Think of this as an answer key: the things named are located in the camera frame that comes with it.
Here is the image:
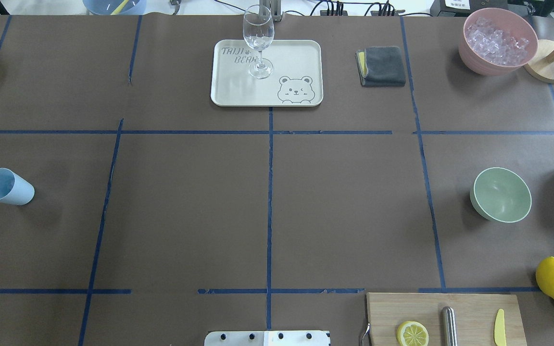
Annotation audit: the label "green bowl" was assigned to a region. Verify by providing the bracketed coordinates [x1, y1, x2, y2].
[469, 167, 532, 223]

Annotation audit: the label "light blue plastic cup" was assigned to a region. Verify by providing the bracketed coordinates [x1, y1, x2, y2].
[0, 167, 35, 206]

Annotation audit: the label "blue bowl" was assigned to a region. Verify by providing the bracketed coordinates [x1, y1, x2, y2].
[83, 0, 147, 15]

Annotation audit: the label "clear ice cubes in pink bowl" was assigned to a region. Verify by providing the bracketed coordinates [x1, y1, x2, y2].
[466, 17, 530, 66]

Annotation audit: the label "pink bowl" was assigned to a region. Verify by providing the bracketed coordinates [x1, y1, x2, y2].
[459, 7, 537, 76]

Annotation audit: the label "cream bear tray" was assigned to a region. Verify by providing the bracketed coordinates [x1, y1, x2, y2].
[211, 39, 324, 107]

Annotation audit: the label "yellow sponge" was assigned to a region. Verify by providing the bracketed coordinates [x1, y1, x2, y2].
[356, 50, 367, 79]

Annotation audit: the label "clear wine glass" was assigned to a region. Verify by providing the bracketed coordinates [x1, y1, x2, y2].
[242, 4, 275, 79]

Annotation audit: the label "grey folded cloth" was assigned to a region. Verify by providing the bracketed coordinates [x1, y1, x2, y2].
[359, 46, 406, 87]

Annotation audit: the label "halved lemon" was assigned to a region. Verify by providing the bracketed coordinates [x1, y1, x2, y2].
[395, 321, 429, 346]

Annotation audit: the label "yellow fork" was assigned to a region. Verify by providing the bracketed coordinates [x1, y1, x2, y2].
[110, 0, 129, 15]

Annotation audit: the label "wooden cutting board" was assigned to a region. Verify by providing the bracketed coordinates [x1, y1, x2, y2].
[366, 293, 527, 346]

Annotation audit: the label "yellow plastic knife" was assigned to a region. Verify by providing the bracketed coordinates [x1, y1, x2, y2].
[494, 309, 506, 346]

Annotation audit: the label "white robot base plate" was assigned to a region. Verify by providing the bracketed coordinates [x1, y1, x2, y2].
[204, 330, 331, 346]

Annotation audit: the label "steel knife handle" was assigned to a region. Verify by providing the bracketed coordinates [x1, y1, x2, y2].
[441, 306, 458, 346]

